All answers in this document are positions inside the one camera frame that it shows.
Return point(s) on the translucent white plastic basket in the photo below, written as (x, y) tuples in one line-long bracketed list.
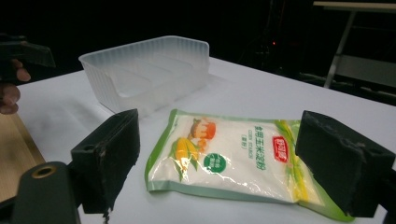
[(146, 74)]

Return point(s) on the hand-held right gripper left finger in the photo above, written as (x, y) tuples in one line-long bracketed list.
[(107, 155)]

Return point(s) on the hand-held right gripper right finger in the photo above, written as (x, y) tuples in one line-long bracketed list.
[(339, 161)]

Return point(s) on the white and green starch bag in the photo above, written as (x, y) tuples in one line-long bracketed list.
[(236, 161)]

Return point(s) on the metal-legged table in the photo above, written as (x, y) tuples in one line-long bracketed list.
[(358, 59)]

